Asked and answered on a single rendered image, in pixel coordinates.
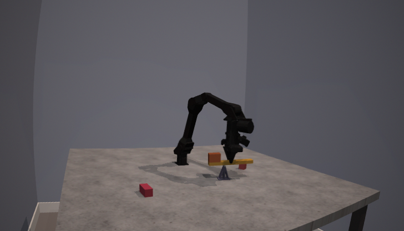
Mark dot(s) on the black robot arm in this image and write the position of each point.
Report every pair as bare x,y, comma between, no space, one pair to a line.
235,118

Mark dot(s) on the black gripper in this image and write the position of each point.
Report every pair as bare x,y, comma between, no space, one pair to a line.
231,146

